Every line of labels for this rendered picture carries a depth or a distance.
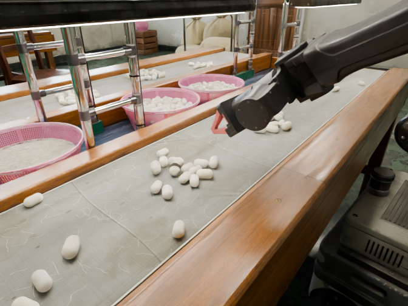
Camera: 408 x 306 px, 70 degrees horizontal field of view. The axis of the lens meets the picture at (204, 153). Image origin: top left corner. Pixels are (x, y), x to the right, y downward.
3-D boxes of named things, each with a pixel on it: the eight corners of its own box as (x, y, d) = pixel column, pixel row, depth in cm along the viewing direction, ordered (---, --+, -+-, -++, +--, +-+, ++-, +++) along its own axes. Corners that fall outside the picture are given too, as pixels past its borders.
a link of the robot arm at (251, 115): (337, 82, 48) (308, 37, 46) (320, 115, 40) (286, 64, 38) (278, 112, 56) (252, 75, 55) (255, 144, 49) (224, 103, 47)
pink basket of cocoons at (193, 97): (209, 115, 111) (209, 90, 106) (184, 146, 89) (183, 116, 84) (146, 108, 118) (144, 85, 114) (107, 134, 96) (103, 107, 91)
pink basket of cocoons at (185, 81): (255, 102, 124) (257, 80, 120) (217, 121, 106) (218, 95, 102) (206, 91, 139) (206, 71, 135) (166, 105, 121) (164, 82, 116)
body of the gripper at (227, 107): (213, 107, 56) (238, 87, 51) (241, 95, 63) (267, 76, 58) (231, 136, 56) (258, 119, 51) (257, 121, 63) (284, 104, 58)
